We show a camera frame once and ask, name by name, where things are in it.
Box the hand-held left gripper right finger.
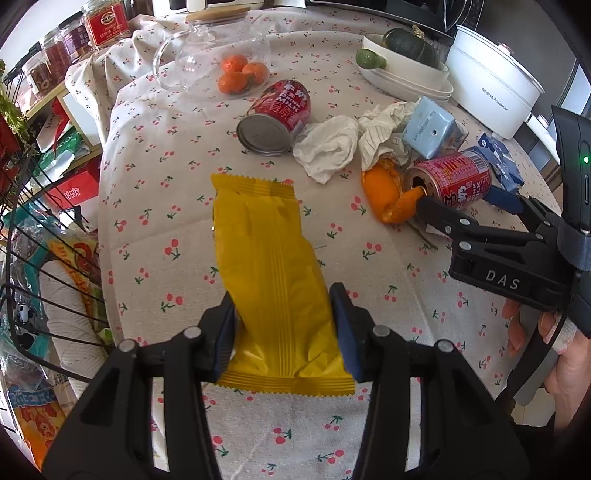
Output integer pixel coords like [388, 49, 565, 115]
[329, 281, 533, 480]

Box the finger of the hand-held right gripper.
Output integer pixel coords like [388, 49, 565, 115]
[484, 185, 564, 234]
[414, 194, 546, 253]

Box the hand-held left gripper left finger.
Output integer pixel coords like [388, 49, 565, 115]
[41, 292, 238, 480]

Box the red drink can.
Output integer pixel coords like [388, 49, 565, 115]
[404, 150, 492, 212]
[236, 79, 311, 157]

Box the orange peel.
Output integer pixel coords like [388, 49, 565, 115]
[361, 159, 423, 225]

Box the light blue drink carton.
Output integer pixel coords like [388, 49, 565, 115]
[401, 96, 469, 162]

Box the yellow snack packet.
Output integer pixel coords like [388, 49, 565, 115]
[210, 173, 356, 398]

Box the striped napkin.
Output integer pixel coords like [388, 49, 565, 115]
[358, 100, 419, 171]

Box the white tissue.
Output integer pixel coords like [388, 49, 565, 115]
[292, 115, 360, 184]

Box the person's right hand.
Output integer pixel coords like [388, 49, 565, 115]
[502, 299, 591, 437]

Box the blue white small box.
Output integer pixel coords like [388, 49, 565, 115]
[475, 134, 525, 192]

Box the white electric pot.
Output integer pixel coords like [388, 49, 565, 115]
[445, 25, 557, 140]

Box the cherry print tablecloth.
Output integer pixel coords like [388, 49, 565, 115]
[65, 9, 559, 480]

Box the white bowl with pumpkin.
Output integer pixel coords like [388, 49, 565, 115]
[369, 76, 455, 103]

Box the white oval dish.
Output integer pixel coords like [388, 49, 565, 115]
[360, 34, 451, 93]

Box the white paper towel roll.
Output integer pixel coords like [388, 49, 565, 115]
[39, 258, 112, 384]

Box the dark green squash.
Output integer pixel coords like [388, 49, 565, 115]
[382, 28, 441, 70]

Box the small green fruit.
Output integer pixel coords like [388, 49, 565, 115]
[355, 48, 387, 70]

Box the orange blue snack bag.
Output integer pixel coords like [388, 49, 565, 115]
[7, 383, 65, 462]

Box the red gift box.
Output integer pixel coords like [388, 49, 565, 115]
[46, 168, 100, 213]

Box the glass teapot with bamboo lid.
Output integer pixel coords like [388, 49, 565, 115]
[152, 7, 272, 95]

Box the glass jar of dried fruit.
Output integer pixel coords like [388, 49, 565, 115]
[21, 51, 54, 100]
[60, 21, 93, 63]
[41, 30, 75, 79]

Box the black wire rack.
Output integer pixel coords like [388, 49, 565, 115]
[0, 60, 121, 384]

